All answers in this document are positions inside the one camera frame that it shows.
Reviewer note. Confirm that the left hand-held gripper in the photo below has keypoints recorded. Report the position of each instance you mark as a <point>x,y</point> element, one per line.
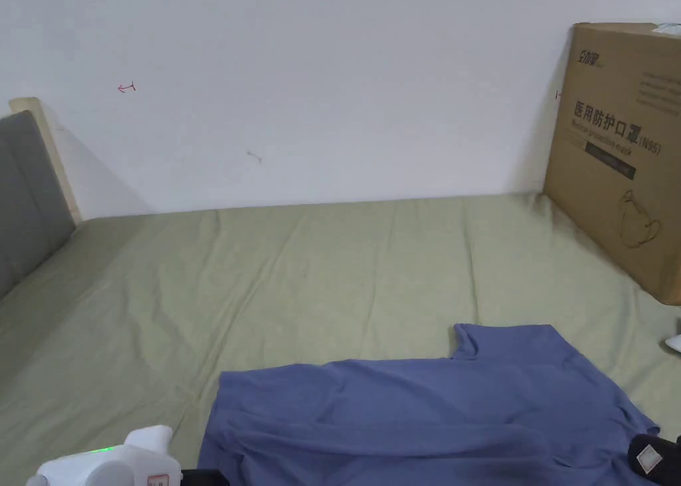
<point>106,467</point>

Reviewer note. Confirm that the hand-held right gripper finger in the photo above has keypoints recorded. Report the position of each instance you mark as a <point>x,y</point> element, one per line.
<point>655,454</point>

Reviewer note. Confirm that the blue shirt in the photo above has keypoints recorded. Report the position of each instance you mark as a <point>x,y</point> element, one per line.
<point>404,427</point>

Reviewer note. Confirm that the white plastic object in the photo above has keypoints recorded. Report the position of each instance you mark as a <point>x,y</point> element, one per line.
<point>673,343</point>

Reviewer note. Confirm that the brown cardboard carton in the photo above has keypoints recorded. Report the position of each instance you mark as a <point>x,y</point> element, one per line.
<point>601,209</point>

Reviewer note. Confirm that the grey padded headboard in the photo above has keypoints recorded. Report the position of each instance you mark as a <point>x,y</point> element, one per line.
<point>26,199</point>

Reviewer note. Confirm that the bed with pale green sheet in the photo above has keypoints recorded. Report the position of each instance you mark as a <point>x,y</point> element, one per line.
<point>319,273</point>

